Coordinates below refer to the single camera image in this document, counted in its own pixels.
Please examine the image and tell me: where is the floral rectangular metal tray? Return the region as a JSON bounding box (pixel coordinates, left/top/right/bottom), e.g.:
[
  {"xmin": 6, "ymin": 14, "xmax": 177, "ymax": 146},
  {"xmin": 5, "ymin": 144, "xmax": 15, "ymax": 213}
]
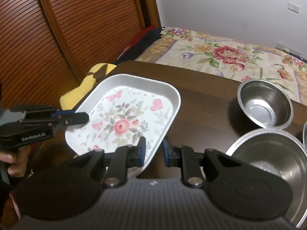
[{"xmin": 65, "ymin": 74, "xmax": 181, "ymax": 178}]

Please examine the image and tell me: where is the person's left hand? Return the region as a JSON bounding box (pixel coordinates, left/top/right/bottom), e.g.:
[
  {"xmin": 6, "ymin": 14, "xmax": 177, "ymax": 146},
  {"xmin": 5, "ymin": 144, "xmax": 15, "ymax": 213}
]
[{"xmin": 1, "ymin": 146, "xmax": 31, "ymax": 177}]

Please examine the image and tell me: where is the large steel bowl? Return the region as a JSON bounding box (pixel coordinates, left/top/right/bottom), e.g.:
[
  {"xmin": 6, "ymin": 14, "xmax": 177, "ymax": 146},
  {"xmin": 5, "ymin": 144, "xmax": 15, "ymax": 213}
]
[{"xmin": 226, "ymin": 129, "xmax": 306, "ymax": 228}]

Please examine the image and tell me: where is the wooden louvered wardrobe door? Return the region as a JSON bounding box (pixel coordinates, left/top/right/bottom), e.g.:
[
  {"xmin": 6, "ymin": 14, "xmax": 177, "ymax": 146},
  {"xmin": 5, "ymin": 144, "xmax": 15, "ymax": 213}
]
[{"xmin": 1, "ymin": 0, "xmax": 161, "ymax": 108}]

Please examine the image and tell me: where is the dark red blanket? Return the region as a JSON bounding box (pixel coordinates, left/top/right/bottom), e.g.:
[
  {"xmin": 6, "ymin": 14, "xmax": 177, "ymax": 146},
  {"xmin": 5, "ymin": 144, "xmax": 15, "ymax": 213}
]
[{"xmin": 113, "ymin": 25, "xmax": 162, "ymax": 65}]

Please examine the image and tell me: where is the small steel bowl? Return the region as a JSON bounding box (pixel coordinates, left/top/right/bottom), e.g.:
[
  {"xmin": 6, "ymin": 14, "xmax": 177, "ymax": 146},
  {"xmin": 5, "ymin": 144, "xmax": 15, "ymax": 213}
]
[{"xmin": 237, "ymin": 79, "xmax": 294, "ymax": 130}]

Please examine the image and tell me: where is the floral bed quilt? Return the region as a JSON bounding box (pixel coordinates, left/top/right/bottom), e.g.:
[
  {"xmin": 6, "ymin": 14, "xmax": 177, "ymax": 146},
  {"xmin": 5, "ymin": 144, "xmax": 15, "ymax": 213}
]
[{"xmin": 137, "ymin": 27, "xmax": 306, "ymax": 104}]

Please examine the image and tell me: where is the wall power outlet strip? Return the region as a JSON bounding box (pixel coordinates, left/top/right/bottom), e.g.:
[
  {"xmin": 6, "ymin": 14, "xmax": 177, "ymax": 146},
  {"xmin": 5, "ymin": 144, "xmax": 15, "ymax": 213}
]
[{"xmin": 275, "ymin": 42, "xmax": 301, "ymax": 58}]

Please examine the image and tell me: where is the white wall switch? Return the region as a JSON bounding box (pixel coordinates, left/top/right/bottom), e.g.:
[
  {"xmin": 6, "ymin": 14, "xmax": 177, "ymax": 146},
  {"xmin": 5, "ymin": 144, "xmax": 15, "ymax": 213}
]
[{"xmin": 287, "ymin": 2, "xmax": 300, "ymax": 14}]

